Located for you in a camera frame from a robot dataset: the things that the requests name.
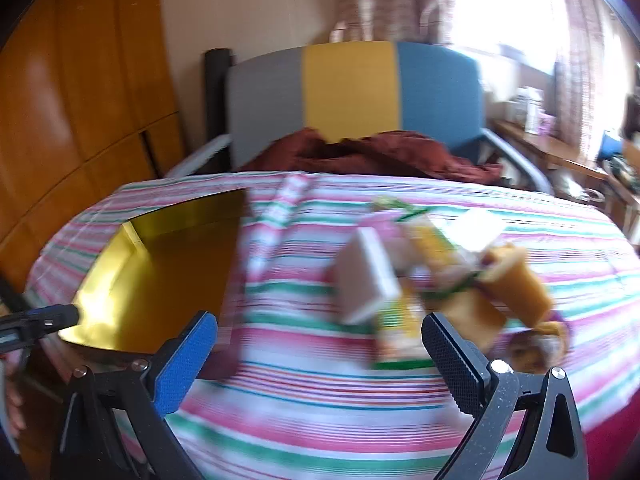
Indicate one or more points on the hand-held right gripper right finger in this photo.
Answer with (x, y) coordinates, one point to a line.
(445, 355)

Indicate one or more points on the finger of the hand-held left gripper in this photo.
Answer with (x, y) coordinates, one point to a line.
(50, 317)

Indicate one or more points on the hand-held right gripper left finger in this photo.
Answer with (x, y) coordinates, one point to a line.
(185, 360)

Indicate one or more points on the green yellow packet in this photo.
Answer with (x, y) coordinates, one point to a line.
(405, 330)

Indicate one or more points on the yellow sponge block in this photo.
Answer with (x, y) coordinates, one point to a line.
(520, 285)
(475, 317)

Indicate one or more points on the maroon box with gold lining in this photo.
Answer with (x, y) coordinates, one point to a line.
(165, 270)

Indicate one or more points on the white cardboard box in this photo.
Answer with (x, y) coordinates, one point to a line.
(365, 275)

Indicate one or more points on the small white packet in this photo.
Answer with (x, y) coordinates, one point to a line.
(475, 230)

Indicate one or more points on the pink green striped cloth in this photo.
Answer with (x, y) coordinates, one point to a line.
(325, 410)

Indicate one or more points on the wooden wardrobe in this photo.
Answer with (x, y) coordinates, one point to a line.
(75, 110)

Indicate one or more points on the maroon jacket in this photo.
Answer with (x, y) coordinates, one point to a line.
(380, 152)

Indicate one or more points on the wooden desk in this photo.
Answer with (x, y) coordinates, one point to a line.
(560, 155)

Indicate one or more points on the blue desk lamp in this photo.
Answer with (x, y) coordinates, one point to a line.
(610, 145)

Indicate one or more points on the grey yellow blue chair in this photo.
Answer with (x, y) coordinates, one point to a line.
(350, 90)

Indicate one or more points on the patterned curtain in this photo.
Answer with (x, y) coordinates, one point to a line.
(395, 0)
(595, 45)

